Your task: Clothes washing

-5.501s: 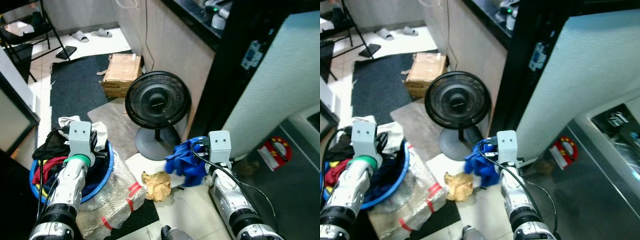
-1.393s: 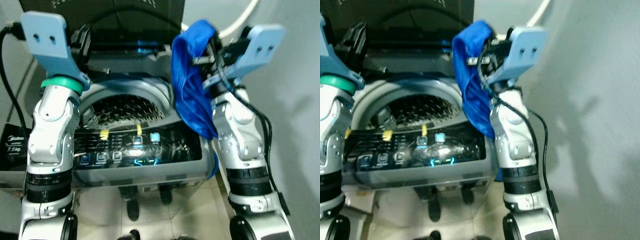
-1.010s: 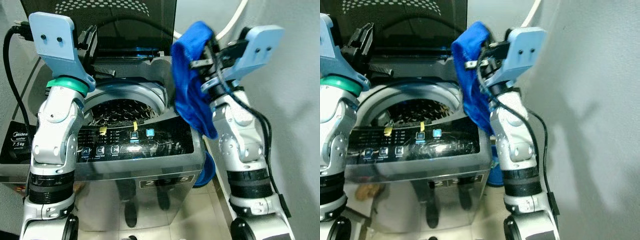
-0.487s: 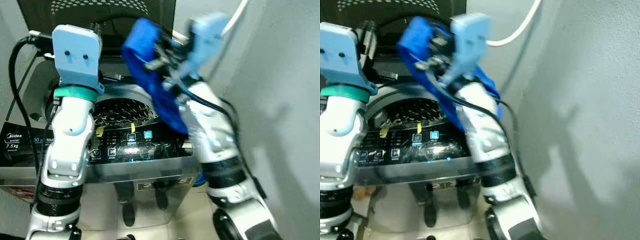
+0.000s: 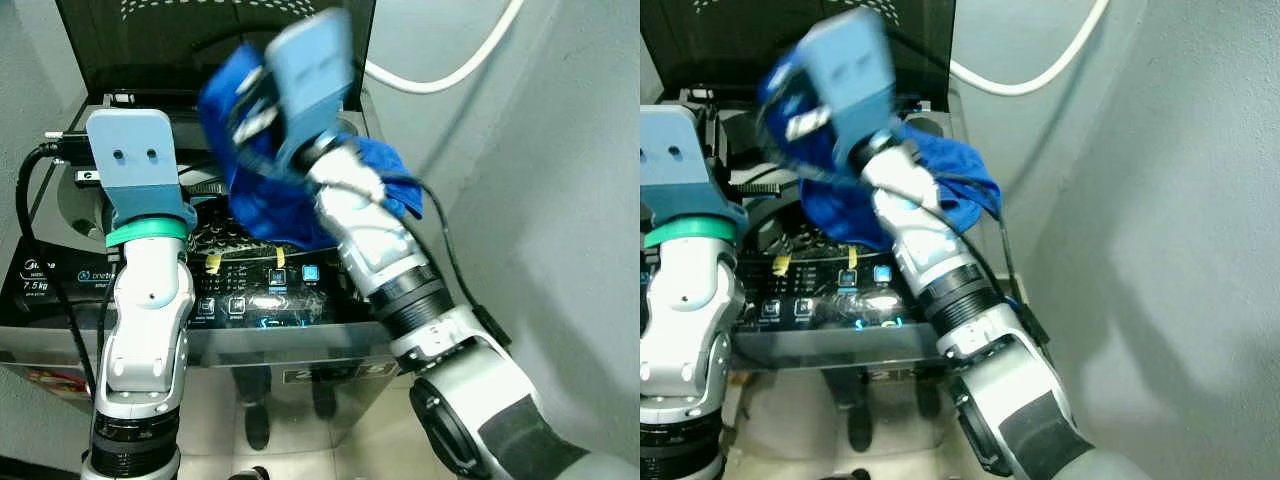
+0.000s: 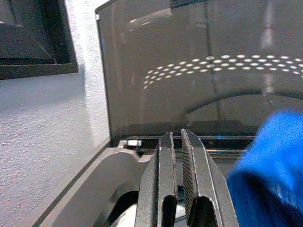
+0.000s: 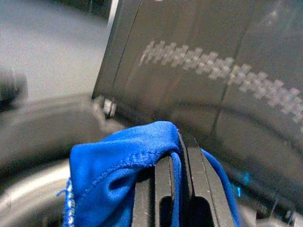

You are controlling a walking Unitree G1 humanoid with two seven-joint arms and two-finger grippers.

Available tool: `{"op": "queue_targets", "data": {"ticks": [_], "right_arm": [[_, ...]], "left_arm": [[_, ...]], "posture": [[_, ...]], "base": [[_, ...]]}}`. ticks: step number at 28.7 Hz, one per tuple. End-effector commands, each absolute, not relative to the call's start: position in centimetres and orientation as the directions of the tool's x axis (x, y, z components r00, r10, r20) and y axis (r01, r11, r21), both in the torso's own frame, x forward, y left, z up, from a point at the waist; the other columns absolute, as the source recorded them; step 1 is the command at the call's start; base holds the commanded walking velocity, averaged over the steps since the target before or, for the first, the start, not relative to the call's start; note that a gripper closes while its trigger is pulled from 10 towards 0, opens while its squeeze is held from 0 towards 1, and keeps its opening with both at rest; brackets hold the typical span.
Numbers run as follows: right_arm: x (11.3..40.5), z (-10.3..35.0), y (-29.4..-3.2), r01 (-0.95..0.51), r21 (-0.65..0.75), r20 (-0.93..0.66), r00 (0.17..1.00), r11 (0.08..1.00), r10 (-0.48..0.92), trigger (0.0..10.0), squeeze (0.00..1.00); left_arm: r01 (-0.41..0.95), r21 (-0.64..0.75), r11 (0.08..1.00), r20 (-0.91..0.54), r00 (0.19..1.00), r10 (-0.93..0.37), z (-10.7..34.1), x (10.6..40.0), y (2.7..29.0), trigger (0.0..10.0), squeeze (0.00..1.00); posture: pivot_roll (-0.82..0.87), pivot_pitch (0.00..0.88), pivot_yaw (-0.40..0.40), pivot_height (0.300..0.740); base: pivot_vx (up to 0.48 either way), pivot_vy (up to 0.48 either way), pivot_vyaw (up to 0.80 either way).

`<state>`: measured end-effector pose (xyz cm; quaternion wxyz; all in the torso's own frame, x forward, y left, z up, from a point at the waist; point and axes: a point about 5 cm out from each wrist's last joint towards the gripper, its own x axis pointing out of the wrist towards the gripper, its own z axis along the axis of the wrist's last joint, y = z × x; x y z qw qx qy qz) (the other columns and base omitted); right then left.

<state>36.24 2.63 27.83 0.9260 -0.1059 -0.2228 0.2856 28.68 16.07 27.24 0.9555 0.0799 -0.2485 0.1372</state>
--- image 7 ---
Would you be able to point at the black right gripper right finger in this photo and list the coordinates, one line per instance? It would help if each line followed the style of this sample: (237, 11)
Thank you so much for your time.
(201, 175)

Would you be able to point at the blue cloth garment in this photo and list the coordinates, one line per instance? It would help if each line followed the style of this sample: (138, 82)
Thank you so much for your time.
(113, 165)

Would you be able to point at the grey top-load washing machine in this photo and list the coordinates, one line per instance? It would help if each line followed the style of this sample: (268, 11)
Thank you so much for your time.
(47, 132)

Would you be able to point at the dark washing machine lid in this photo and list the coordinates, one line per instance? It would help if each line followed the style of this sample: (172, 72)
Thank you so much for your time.
(189, 59)

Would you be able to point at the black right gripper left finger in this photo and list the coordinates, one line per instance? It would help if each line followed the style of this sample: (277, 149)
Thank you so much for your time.
(163, 179)

